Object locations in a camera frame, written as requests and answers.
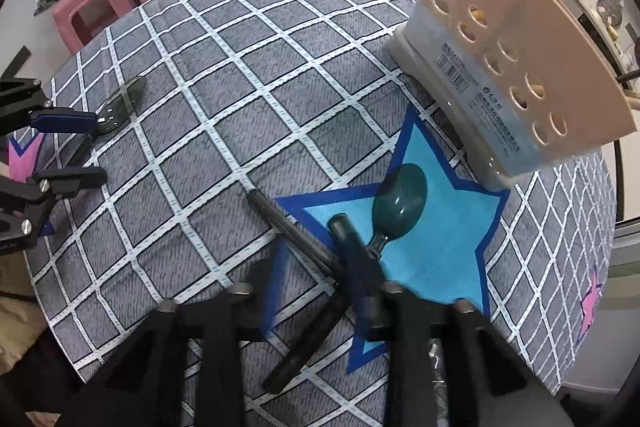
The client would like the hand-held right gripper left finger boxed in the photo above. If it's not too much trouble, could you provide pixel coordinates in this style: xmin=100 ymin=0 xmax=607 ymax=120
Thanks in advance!
xmin=65 ymin=254 xmax=288 ymax=427

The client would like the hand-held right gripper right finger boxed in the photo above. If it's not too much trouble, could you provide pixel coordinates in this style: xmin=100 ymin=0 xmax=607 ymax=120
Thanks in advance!
xmin=327 ymin=214 xmax=551 ymax=427

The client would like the pink plastic stool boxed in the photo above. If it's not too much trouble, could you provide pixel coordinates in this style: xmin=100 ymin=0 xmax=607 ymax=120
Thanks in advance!
xmin=52 ymin=0 xmax=136 ymax=55

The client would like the beige plastic utensil holder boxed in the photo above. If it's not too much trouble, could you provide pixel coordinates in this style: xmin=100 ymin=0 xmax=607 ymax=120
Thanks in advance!
xmin=387 ymin=0 xmax=640 ymax=190

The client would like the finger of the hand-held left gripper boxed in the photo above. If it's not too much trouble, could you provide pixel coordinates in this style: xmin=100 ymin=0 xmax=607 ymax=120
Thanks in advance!
xmin=0 ymin=77 xmax=99 ymax=138
xmin=0 ymin=167 xmax=107 ymax=253

